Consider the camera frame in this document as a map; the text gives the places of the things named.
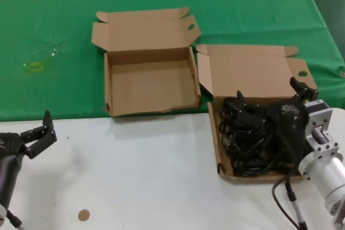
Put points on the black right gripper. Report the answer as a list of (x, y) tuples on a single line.
[(288, 117)]

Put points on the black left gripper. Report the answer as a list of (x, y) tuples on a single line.
[(9, 145)]

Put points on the cardboard box with round hole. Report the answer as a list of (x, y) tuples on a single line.
[(248, 73)]

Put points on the cardboard box with oval hole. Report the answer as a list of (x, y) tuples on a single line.
[(151, 84)]

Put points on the clear tape scrap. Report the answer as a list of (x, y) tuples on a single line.
[(53, 53)]

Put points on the round brown cardboard disc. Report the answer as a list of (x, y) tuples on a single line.
[(83, 215)]

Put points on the green table cloth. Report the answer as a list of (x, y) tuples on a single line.
[(54, 12)]

